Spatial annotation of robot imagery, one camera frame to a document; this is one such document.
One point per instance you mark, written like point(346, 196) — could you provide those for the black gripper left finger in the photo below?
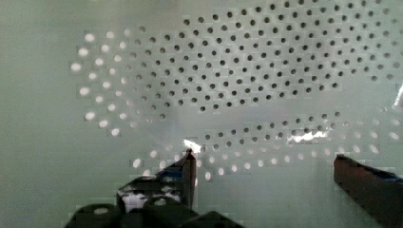
point(177, 181)

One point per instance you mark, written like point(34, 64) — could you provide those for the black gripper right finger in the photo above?
point(378, 192)

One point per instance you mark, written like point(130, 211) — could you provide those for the mint green oval strainer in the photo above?
point(96, 93)

